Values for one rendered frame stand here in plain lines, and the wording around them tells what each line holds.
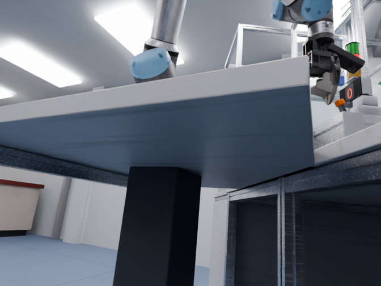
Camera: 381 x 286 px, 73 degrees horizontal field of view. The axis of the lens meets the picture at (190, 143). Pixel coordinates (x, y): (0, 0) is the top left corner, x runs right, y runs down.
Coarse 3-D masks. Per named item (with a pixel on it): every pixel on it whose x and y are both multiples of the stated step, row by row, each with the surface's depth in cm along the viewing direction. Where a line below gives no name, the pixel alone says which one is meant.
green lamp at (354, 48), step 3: (348, 45) 101; (351, 45) 100; (354, 45) 100; (357, 45) 100; (345, 48) 103; (348, 48) 101; (351, 48) 100; (354, 48) 100; (357, 48) 99; (348, 51) 101; (351, 51) 100; (354, 51) 99; (357, 51) 99; (360, 51) 100; (360, 54) 99
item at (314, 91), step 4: (316, 80) 78; (320, 80) 78; (312, 88) 78; (316, 88) 77; (312, 92) 77; (316, 92) 77; (320, 92) 77; (324, 92) 77; (320, 96) 77; (324, 96) 76; (324, 100) 76; (328, 104) 75
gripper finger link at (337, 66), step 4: (336, 60) 73; (336, 64) 73; (332, 68) 74; (336, 68) 72; (340, 68) 72; (336, 72) 72; (340, 72) 72; (336, 76) 73; (336, 80) 73; (336, 84) 73
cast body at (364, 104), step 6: (360, 96) 74; (366, 96) 73; (372, 96) 73; (354, 102) 76; (360, 102) 74; (366, 102) 73; (372, 102) 73; (354, 108) 74; (360, 108) 72; (366, 108) 72; (372, 108) 72; (378, 108) 73; (372, 114) 72; (378, 114) 72
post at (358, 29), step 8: (352, 0) 109; (360, 0) 107; (352, 8) 108; (360, 8) 106; (352, 16) 107; (360, 16) 105; (352, 24) 107; (360, 24) 104; (360, 32) 103; (360, 40) 102; (360, 48) 101; (368, 64) 99; (368, 72) 98
